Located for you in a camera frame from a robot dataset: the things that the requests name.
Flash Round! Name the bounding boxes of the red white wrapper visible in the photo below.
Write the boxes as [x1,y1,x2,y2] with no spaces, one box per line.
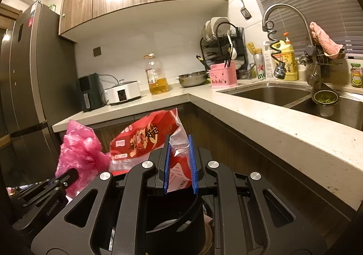
[167,127,191,192]

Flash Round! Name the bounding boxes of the pink plastic bag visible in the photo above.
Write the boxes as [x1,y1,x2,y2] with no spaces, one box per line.
[55,120,110,198]

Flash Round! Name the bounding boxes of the red snack bag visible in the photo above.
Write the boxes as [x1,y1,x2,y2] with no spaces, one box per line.
[108,108,182,176]

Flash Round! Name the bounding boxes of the black trash bin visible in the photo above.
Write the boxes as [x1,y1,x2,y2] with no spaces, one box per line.
[143,187,212,254]

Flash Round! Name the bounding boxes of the steel kitchen faucet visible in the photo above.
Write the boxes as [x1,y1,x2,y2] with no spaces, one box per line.
[261,3,323,91]

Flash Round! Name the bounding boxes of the cooking oil bottle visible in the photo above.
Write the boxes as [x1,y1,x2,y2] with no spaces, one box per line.
[143,53,169,95]

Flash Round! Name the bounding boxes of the white rice cooker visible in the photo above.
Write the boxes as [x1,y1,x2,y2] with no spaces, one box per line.
[105,81,141,106]

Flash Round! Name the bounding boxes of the steel bowl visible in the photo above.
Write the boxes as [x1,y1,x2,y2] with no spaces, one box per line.
[178,70,208,88]

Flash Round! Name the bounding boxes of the pink utensil holder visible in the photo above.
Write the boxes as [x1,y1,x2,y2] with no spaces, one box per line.
[208,61,238,88]

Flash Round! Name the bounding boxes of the black air fryer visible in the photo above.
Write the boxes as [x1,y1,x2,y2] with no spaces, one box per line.
[76,73,105,112]

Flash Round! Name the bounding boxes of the dark grey refrigerator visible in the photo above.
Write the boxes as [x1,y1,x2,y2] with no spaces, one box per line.
[1,1,81,184]

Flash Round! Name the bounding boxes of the beer can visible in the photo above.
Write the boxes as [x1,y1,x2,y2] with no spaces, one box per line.
[253,54,266,80]

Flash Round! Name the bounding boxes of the black dish rack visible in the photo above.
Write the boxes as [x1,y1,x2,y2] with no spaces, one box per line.
[197,22,248,70]

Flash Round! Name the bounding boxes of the yellow detergent bottle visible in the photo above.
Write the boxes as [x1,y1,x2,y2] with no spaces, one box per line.
[274,32,298,81]

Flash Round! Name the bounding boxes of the sink strainer cup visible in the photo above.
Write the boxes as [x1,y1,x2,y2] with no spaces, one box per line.
[312,89,339,117]

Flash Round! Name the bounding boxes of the wooden lower cabinets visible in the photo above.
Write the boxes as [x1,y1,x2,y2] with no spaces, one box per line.
[59,101,353,247]

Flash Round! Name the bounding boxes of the hanging slotted spatula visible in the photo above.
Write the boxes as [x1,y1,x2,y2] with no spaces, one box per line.
[240,0,252,20]

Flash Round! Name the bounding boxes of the steel sink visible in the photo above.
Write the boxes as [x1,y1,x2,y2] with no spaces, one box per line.
[223,82,362,130]

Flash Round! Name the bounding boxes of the pink cloth on rack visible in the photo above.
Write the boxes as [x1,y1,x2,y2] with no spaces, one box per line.
[309,21,345,59]

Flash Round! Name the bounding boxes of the glass jar green lid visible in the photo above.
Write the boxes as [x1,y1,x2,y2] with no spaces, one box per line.
[351,63,362,88]

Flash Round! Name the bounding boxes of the wall socket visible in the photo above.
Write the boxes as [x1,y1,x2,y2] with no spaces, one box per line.
[93,47,101,57]

